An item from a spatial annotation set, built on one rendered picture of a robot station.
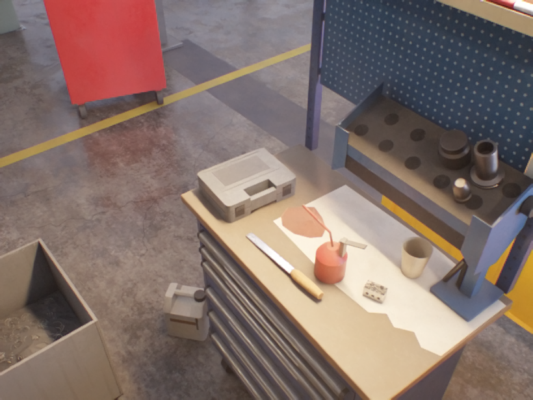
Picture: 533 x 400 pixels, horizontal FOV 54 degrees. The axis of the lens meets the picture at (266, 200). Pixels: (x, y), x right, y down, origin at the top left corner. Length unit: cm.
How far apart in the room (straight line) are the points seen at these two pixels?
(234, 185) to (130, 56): 236
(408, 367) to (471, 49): 75
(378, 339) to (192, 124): 275
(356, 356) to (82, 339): 102
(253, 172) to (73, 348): 87
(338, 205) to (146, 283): 136
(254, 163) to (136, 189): 168
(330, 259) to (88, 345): 99
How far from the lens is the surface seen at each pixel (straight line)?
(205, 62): 468
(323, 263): 139
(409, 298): 145
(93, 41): 379
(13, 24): 578
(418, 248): 150
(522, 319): 257
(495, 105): 133
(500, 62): 130
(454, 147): 128
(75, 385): 213
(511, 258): 147
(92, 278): 284
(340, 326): 136
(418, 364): 134
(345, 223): 161
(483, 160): 122
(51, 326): 232
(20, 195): 349
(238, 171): 168
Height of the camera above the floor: 205
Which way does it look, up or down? 41 degrees down
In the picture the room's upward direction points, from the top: straight up
